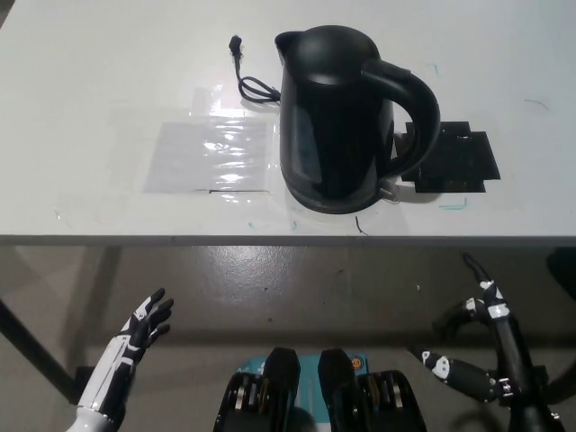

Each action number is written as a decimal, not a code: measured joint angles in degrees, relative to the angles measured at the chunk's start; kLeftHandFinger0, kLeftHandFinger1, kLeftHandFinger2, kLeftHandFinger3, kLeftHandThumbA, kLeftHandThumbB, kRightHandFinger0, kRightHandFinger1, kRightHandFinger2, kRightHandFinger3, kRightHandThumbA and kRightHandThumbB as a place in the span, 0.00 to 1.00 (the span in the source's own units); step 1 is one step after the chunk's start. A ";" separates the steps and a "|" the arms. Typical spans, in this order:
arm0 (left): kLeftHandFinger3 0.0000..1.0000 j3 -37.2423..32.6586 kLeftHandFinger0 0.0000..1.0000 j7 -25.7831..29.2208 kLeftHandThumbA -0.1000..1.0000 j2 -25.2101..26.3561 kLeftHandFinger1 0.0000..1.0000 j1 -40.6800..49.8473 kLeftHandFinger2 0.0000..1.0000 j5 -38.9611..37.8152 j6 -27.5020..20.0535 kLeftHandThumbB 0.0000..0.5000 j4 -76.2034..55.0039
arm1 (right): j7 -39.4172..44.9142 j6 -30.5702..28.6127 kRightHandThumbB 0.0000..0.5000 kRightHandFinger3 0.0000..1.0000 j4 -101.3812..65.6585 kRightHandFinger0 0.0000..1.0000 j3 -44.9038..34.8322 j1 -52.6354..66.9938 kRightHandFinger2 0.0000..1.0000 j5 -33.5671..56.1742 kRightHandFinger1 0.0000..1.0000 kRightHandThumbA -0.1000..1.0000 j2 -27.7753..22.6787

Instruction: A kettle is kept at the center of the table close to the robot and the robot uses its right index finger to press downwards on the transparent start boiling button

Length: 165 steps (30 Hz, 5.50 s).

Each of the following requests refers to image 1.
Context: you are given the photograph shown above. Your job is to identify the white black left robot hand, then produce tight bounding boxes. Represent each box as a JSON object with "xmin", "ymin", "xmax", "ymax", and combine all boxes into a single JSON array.
[{"xmin": 75, "ymin": 288, "xmax": 176, "ymax": 423}]

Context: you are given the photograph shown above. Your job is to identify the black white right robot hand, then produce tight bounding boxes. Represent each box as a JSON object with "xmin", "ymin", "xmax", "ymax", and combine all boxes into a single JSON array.
[{"xmin": 420, "ymin": 253, "xmax": 533, "ymax": 402}]

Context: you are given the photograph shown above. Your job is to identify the black electric kettle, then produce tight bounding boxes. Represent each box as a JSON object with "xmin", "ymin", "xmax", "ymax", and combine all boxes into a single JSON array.
[{"xmin": 274, "ymin": 25, "xmax": 441, "ymax": 215}]

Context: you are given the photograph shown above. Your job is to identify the black square mat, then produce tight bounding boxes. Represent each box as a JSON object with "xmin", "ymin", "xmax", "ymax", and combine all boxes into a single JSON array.
[{"xmin": 393, "ymin": 120, "xmax": 502, "ymax": 195}]

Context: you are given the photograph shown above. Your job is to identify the clear plastic sheet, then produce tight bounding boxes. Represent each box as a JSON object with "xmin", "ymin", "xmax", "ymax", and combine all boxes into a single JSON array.
[{"xmin": 141, "ymin": 83, "xmax": 277, "ymax": 196}]

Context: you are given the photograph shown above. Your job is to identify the black power cord with plug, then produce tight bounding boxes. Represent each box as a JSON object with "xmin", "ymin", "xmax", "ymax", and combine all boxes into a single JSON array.
[{"xmin": 228, "ymin": 34, "xmax": 283, "ymax": 106}]

